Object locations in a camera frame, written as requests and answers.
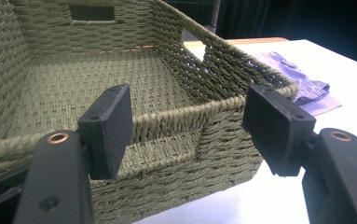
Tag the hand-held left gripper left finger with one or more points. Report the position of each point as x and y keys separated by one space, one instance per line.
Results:
x=73 y=155

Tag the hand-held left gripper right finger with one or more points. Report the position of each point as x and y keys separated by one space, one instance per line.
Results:
x=291 y=130

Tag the purple cloth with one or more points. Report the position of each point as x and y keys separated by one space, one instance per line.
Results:
x=309 y=90

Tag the green woven basket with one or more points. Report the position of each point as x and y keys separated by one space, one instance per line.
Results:
x=73 y=87

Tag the dark curtain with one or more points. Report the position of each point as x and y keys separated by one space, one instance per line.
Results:
x=291 y=18

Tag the grey metal stand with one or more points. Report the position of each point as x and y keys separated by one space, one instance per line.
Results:
x=214 y=15

